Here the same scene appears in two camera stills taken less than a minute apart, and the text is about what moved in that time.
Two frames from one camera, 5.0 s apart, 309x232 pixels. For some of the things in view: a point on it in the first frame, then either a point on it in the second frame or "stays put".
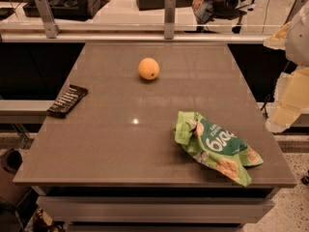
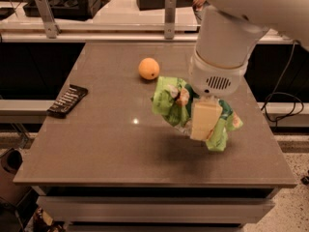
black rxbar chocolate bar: x=68 y=101 stays put
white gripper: x=298 y=41 → x=214 y=78
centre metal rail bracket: x=170 y=6 stays put
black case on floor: x=84 y=6 stays put
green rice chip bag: x=214 y=146 → x=173 y=101
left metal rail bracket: x=52 y=30 stays put
